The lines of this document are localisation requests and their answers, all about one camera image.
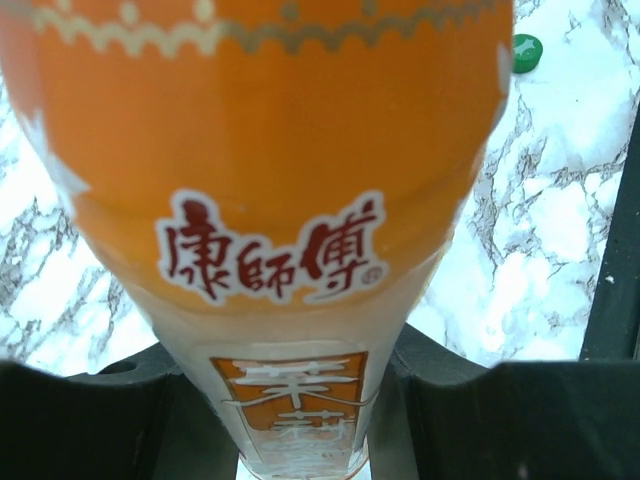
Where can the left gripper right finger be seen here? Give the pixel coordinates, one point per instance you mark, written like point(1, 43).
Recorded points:
point(440, 416)

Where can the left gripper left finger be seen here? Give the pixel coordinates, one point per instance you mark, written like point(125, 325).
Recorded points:
point(138, 418)

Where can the orange bottle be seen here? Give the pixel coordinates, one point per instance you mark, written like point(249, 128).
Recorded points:
point(272, 182)

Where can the green bottle cap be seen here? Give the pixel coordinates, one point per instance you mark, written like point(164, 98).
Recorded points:
point(527, 53)

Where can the black base frame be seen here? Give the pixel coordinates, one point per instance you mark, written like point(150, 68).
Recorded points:
point(612, 332)

